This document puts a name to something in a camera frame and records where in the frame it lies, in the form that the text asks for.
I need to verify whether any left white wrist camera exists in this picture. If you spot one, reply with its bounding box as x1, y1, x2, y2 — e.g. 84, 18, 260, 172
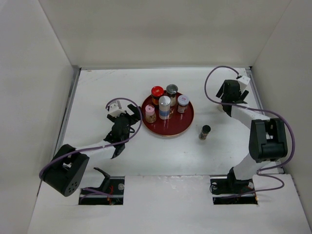
106, 100, 125, 117

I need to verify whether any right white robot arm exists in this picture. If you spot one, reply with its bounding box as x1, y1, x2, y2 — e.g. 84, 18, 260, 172
216, 79, 288, 193

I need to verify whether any small dark bottle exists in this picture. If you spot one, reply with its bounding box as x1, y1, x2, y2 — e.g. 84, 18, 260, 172
198, 125, 211, 140

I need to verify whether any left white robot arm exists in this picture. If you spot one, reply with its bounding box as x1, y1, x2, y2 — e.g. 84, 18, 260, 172
39, 99, 143, 197

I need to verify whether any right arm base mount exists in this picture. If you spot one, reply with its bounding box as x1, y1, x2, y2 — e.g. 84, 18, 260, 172
210, 177, 258, 205

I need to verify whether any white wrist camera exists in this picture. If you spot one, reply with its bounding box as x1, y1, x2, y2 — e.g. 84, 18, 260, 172
106, 100, 125, 117
236, 76, 251, 92

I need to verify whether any black top grinder bottle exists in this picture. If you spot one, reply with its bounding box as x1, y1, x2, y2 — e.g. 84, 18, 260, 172
166, 84, 178, 107

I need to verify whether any red lid chili sauce jar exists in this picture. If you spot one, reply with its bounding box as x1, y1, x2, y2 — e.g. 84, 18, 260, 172
151, 86, 164, 107

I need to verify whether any silver lid tall jar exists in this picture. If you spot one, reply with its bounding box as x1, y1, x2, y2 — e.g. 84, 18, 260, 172
158, 96, 171, 120

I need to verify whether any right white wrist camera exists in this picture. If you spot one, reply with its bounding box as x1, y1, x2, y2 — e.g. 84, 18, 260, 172
236, 76, 251, 92

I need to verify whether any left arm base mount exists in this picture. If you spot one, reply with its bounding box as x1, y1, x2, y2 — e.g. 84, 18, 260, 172
78, 167, 125, 206

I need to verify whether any black pump white bottle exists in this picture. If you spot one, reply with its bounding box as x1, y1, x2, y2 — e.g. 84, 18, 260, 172
217, 104, 224, 112

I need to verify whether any pink lid spice shaker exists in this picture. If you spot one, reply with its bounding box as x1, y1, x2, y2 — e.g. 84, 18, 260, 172
145, 105, 156, 123

